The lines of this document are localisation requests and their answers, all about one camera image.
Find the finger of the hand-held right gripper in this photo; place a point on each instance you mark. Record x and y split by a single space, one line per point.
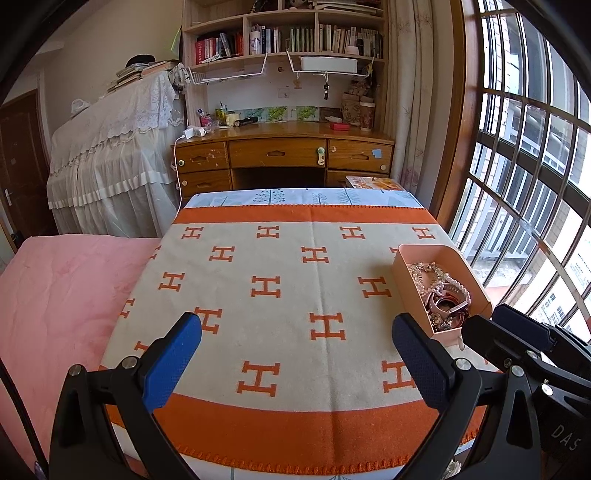
521 321
489 337

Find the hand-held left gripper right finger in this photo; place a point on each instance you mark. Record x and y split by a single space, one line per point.
425 364

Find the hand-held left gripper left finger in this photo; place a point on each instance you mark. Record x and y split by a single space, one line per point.
171 364

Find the pink jewelry tray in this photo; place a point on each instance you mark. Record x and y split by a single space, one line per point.
478 290

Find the pink smart watch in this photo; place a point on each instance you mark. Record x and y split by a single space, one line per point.
436 297

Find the pink bedspread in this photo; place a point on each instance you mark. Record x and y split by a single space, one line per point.
60 300

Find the orange patterned blanket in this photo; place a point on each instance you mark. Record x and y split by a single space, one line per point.
286 258

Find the window with metal grille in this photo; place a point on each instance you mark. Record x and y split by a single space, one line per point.
531 138

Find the orange magazine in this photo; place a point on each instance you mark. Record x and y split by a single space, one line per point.
374 183

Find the lace covered piano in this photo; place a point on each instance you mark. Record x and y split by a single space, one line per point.
111 152

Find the white charger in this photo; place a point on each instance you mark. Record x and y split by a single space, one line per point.
191 133

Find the green drawer hook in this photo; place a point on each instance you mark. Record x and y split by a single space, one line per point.
320 154

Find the wooden desk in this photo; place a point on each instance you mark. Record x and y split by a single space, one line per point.
277 152

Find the small cosmetic bottles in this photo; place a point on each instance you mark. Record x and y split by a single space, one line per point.
206 123

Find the brown wooden door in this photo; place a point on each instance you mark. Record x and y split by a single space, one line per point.
23 161

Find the red lidded cup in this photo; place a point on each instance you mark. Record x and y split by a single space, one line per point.
367 115

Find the yellow white desk ornament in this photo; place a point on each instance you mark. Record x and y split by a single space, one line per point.
226 117

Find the pink box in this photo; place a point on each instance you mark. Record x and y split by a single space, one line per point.
339 125

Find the black flashlight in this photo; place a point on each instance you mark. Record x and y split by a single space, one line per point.
247 121

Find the floral curtain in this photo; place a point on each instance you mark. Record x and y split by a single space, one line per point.
411 83

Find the floral container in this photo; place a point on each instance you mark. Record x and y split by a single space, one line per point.
353 108

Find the hanging patterned cloth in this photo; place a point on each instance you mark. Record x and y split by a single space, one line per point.
180 76

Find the hanging keys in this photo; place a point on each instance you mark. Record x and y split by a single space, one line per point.
326 90

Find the stack of books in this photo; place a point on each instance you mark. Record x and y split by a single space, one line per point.
134 74

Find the pale wooden bookshelf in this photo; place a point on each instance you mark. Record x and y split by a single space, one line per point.
286 92

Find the black hat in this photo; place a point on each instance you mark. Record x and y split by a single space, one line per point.
138 59

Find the white plastic tray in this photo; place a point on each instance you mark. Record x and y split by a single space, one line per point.
328 63

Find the row of shelf books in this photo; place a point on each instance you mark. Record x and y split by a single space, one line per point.
295 39

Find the wooden window frame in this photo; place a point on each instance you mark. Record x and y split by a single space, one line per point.
466 92

